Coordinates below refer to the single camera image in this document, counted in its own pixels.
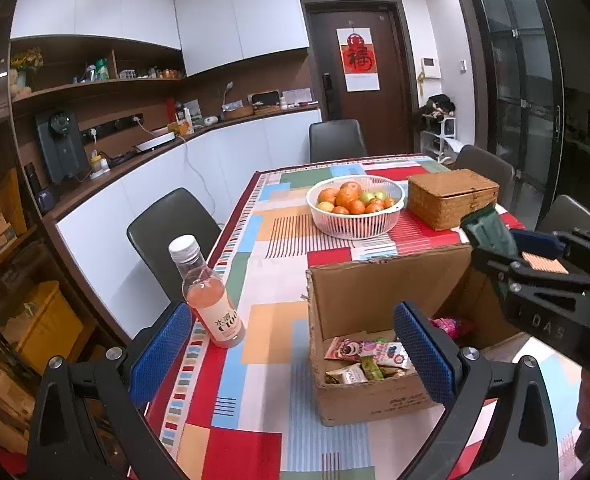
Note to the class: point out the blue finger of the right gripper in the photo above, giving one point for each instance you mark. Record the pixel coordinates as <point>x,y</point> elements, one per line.
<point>537,243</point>
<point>517,278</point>

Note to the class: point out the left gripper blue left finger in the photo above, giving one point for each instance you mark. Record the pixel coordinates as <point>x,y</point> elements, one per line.
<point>128,378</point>

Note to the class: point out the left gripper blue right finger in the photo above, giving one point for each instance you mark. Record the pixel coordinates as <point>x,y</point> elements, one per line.
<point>456,378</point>

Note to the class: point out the dark green snack packet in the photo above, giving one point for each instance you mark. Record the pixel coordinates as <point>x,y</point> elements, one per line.
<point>493,248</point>

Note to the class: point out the pink snack packet in box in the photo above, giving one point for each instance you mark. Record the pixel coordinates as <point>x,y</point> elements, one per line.
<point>384,353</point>

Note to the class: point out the yellow storage bin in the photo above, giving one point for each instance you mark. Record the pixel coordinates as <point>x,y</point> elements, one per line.
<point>44,326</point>

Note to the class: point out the brown cardboard box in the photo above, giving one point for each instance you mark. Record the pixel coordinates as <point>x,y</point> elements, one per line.
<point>359,297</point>

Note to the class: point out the woven wicker basket box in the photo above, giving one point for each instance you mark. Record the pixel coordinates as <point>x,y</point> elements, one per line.
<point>442,199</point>

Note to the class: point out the dark dining chair right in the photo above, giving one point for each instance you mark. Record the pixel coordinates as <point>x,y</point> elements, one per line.
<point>491,167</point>

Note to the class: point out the dark dining chair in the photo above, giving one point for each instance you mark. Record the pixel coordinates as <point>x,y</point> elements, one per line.
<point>177,213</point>
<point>336,139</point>
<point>491,167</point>

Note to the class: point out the pink drink bottle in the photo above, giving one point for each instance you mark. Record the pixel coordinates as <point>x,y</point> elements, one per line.
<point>205,293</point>

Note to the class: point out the colourful patchwork tablecloth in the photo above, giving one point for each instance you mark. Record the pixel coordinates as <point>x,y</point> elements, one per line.
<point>251,412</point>

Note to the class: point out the white fruit basket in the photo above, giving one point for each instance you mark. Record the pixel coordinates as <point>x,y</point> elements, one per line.
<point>356,207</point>

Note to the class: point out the dark dining chair left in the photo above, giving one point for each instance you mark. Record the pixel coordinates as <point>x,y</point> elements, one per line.
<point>177,213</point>

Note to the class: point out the dark dining chair far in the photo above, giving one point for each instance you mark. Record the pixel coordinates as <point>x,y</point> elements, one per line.
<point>336,139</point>

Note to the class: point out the black water dispenser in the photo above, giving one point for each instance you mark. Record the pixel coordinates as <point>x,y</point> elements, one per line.
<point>61,144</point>

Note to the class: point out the dark wooden door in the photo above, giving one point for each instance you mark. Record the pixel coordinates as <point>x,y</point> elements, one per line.
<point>386,117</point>

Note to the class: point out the red fortune door poster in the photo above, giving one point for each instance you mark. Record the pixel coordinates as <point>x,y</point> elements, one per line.
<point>358,58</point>

